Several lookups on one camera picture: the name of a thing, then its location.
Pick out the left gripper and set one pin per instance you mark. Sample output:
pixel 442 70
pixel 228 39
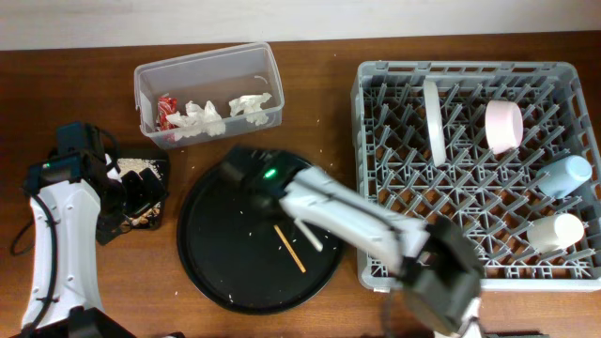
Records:
pixel 146 196

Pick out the wooden chopstick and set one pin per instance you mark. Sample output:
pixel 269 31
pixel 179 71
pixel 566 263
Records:
pixel 289 248

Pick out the white plastic fork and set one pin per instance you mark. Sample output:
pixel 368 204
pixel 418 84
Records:
pixel 312 238

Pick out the red candy wrapper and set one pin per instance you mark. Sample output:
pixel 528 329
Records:
pixel 166 106

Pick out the white tissue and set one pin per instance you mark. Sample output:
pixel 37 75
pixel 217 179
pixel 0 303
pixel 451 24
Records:
pixel 250 107

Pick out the white napkin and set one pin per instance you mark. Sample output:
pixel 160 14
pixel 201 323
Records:
pixel 197 120

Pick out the grey plate with food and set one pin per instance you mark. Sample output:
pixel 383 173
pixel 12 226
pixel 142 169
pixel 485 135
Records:
pixel 434 123

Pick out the pink bowl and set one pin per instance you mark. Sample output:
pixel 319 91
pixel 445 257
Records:
pixel 503 126

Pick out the white cup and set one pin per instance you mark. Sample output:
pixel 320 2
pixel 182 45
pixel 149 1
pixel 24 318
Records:
pixel 556 232

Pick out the light blue cup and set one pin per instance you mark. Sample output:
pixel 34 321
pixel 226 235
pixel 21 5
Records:
pixel 563 176

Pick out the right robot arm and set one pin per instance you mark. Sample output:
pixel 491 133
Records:
pixel 438 268

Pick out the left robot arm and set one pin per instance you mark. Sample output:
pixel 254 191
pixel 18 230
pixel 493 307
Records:
pixel 75 200

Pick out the grey dishwasher rack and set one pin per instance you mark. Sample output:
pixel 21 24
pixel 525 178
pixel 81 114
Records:
pixel 493 198

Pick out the rice and peanut pile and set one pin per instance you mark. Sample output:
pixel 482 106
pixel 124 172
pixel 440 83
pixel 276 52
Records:
pixel 142 180

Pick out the round black tray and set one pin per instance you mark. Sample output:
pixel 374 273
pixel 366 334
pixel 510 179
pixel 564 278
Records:
pixel 243 266

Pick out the black rectangular tray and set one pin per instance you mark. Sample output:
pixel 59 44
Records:
pixel 142 154

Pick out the clear plastic bin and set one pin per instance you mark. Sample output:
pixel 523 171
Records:
pixel 219 76

